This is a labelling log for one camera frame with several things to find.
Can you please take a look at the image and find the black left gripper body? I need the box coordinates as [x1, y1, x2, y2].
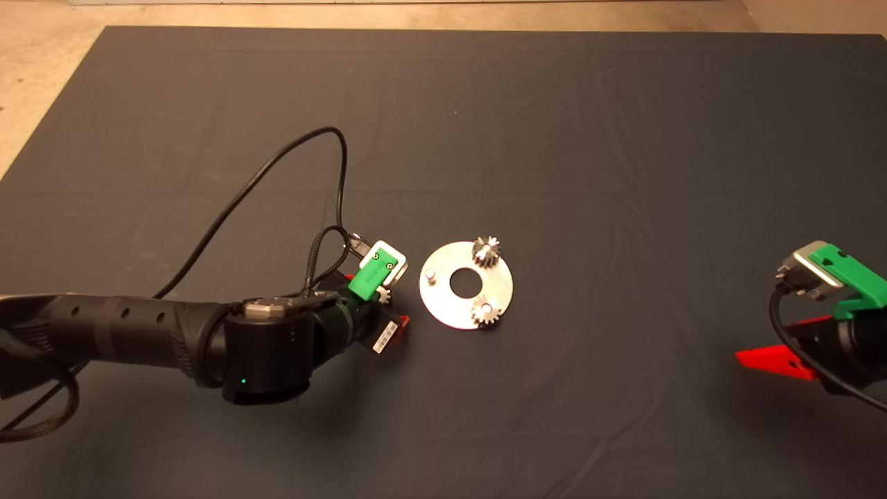
[320, 272, 404, 356]

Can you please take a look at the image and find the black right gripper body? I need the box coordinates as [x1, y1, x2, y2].
[796, 312, 861, 397]

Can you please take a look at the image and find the round metal carrier plate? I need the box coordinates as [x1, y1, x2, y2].
[419, 240, 515, 330]

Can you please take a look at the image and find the dark grey table cloth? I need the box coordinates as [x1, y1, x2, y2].
[0, 26, 887, 499]

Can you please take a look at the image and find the smooth black camera cable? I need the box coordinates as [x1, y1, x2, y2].
[152, 127, 368, 300]
[769, 274, 887, 413]

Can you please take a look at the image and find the bright green camera mount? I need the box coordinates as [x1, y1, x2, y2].
[809, 246, 887, 321]
[348, 251, 401, 302]

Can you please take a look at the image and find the small silver camera box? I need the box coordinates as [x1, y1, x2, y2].
[775, 240, 846, 302]
[359, 240, 408, 286]

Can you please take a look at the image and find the black braided cable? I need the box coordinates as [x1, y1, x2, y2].
[305, 225, 361, 292]
[0, 329, 80, 443]

